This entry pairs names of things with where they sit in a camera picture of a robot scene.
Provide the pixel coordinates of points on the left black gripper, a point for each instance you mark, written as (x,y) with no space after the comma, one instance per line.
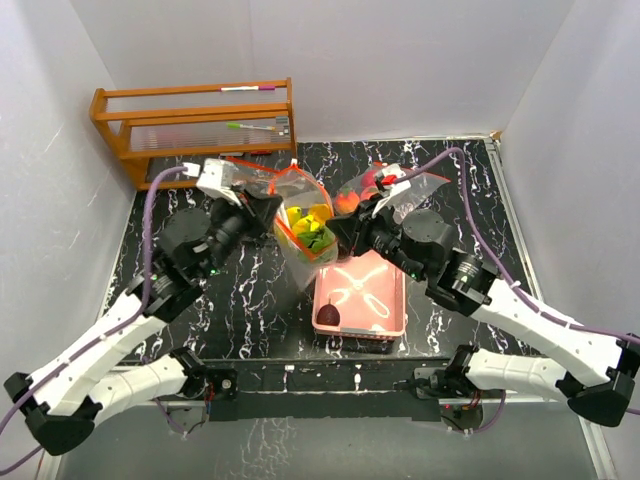
(263,209)

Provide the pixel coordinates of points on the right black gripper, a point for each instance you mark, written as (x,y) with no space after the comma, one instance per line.
(353,232)

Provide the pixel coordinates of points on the orange peach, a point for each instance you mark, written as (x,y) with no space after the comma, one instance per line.
(346,203)
(368,193)

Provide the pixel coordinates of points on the clear zip bag orange zipper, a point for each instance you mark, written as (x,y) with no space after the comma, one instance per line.
(422,187)

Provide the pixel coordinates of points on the yellow bananas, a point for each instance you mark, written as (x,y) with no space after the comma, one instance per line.
(312,219)

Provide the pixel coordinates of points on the green cucumber leaf vegetable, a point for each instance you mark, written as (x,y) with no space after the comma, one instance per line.
(316,241)

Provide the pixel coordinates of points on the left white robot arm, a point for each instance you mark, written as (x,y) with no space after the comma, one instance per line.
(64,401)

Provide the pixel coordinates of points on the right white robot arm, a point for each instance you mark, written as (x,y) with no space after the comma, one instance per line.
(591,371)

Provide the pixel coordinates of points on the pink plastic basket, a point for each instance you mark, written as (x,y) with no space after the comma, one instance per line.
(370,294)

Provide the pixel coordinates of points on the green marker pen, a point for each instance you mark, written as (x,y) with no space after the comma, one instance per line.
(235,125)

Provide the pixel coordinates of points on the wooden shelf rack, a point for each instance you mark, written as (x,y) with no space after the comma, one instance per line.
(140,125)

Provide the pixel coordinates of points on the purple passion fruit front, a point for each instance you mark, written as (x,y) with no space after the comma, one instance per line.
(328,315)

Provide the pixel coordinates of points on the pink white marker pen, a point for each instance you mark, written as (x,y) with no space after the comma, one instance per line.
(248,88)

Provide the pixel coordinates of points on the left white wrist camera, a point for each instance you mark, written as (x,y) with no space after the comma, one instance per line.
(215,178)

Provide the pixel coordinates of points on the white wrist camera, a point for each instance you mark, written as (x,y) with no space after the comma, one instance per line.
(393,185)
(215,178)

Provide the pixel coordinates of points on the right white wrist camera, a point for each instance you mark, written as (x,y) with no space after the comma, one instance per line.
(393,185)

